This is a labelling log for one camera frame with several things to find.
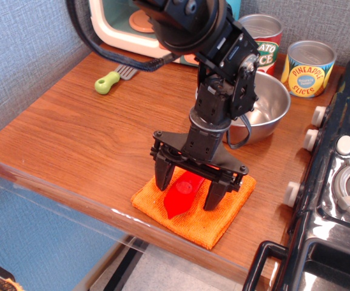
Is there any white stove knob lower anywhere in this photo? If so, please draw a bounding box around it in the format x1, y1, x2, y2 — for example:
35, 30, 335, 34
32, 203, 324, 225
283, 181, 301, 207

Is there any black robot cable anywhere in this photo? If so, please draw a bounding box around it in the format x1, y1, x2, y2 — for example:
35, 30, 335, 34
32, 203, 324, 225
66, 0, 181, 73

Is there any green handled grey spatula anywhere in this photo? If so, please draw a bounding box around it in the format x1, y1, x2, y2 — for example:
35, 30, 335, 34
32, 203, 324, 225
94, 65, 138, 95

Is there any white stove knob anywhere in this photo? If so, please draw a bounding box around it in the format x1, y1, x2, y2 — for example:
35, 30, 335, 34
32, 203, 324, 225
283, 181, 301, 207
311, 106, 327, 128
303, 129, 318, 152

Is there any white stove knob upper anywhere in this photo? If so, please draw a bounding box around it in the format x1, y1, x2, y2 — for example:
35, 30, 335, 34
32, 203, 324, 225
311, 106, 327, 128

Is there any orange folded cloth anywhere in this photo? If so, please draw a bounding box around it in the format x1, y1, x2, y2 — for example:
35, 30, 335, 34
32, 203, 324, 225
131, 167, 256, 250

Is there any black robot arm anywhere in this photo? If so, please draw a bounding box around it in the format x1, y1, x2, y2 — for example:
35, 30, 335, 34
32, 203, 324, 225
136, 1, 258, 211

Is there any pineapple slices can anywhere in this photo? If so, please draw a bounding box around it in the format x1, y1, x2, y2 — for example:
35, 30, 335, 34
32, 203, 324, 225
281, 40, 337, 98

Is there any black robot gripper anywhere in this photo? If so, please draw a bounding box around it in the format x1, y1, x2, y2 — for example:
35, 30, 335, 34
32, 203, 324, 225
150, 121, 249, 211

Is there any steel pot bowl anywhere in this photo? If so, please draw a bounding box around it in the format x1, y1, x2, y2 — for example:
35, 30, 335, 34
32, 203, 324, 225
195, 70, 291, 146

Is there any teal toy microwave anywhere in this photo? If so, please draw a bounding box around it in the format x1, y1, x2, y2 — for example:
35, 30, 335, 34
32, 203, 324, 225
89, 1, 241, 64

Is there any white stove knob middle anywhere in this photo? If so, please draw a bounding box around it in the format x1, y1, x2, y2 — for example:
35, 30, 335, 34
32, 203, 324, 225
303, 129, 318, 152

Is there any black toy stove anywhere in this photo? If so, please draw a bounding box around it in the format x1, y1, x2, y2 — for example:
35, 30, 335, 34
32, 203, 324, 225
243, 61, 350, 290

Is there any red chili pepper toy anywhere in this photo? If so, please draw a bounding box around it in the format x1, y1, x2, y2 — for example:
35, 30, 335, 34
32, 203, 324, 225
163, 172, 205, 219

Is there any tomato sauce can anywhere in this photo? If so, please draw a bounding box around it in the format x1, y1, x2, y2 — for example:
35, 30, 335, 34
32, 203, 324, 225
239, 14, 283, 75

